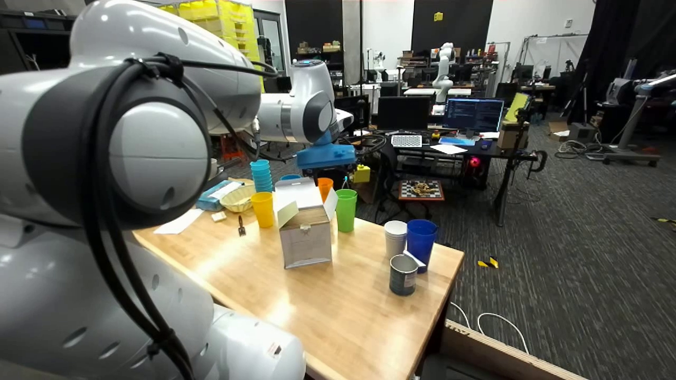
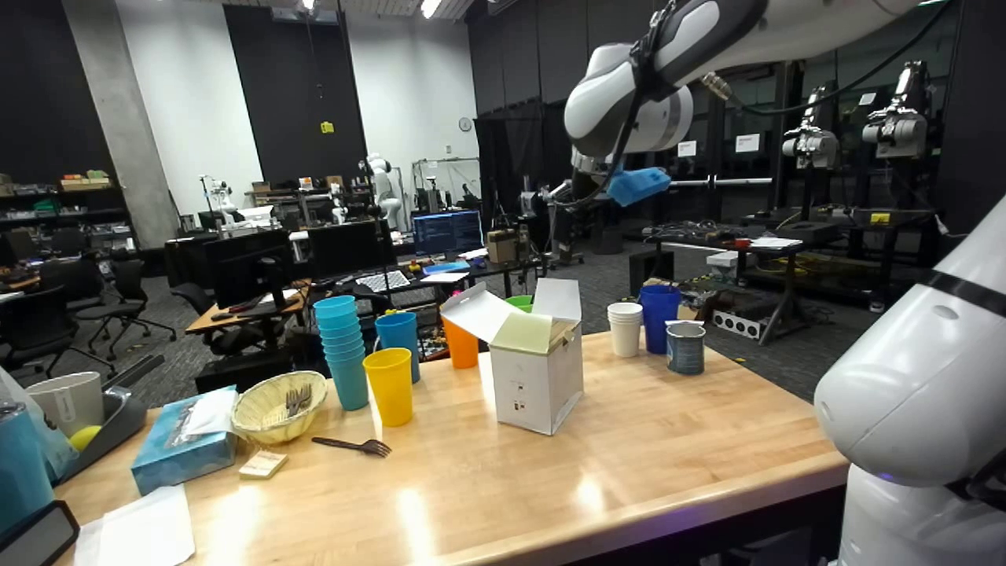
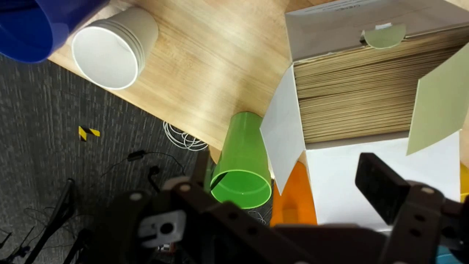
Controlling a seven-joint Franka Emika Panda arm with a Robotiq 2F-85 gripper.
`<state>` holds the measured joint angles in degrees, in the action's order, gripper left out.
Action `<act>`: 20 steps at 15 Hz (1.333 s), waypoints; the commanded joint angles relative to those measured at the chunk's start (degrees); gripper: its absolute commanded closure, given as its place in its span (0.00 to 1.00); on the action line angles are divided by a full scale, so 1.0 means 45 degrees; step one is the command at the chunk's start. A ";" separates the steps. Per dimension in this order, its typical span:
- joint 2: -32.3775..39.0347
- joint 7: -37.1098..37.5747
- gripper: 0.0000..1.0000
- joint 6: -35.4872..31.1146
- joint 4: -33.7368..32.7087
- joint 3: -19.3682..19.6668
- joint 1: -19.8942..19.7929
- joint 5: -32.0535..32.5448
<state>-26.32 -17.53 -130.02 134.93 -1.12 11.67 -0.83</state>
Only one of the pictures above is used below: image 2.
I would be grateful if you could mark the bundle of black forks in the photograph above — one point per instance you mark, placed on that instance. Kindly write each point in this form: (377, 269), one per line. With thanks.
(297, 399)

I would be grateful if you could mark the grey tray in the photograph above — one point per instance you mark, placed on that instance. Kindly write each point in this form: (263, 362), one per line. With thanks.
(118, 420)

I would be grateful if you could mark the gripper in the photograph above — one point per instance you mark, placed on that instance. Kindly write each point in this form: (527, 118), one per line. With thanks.
(585, 186)

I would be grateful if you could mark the metal tin can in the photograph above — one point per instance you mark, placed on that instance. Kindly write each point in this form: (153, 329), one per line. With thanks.
(686, 350)

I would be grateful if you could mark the grey machine on post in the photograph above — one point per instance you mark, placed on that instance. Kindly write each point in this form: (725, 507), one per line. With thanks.
(898, 118)
(812, 141)

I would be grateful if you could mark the black work table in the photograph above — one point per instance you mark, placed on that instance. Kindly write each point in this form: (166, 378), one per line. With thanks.
(754, 259)

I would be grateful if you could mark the wicker basket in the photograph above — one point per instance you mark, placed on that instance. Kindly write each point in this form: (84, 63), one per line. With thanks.
(263, 417)

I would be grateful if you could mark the tall dark blue plastic cup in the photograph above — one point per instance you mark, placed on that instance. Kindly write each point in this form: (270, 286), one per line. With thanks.
(657, 318)

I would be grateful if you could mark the blue tissue box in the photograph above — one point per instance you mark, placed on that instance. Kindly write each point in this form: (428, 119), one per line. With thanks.
(177, 460)

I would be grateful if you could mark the small beige packet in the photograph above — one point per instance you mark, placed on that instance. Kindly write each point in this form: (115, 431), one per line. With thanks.
(263, 464)

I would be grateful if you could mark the white paper napkin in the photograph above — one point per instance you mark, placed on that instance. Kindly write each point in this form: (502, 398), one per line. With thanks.
(141, 531)

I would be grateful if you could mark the black flat device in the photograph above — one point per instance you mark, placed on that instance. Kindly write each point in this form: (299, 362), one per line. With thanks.
(35, 538)

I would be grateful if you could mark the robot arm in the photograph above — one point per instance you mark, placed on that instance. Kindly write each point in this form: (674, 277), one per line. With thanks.
(904, 393)

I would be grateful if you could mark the wooden desk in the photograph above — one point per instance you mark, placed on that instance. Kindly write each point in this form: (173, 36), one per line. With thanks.
(236, 316)

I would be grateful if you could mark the monitor with blue screen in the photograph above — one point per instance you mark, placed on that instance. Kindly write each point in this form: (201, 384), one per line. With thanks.
(448, 232)

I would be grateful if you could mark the orange plastic cup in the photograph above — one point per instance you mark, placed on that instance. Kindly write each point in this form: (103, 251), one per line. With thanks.
(460, 350)

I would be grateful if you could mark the row of black monitors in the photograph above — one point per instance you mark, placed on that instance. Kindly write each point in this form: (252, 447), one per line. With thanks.
(251, 267)

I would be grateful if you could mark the stack of teal plastic cups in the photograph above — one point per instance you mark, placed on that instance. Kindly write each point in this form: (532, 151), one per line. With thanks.
(344, 354)

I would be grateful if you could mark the yellow ball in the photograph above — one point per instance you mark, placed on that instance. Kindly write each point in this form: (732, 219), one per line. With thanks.
(85, 437)

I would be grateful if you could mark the stack of white paper cups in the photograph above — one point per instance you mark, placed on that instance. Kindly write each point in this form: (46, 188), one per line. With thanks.
(625, 330)

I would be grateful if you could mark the white cardboard box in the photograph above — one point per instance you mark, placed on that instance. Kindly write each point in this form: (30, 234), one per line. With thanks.
(534, 381)

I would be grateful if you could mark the green plastic cup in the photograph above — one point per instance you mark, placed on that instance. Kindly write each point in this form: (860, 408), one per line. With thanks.
(520, 302)

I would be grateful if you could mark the teal tumbler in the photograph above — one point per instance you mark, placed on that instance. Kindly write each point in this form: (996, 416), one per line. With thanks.
(20, 472)

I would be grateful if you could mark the black shelf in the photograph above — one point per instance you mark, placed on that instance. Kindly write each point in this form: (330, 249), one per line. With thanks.
(63, 216)

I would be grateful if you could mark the black office chair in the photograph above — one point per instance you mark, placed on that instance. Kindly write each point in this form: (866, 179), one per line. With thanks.
(126, 295)
(35, 326)

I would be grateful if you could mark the black plastic fork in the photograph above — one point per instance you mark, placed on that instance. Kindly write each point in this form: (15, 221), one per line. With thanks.
(357, 446)

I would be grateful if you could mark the yellow plastic cup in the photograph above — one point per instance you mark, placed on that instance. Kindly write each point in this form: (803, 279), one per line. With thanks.
(390, 387)

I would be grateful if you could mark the white mug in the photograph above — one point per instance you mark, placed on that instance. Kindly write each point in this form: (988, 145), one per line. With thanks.
(71, 397)

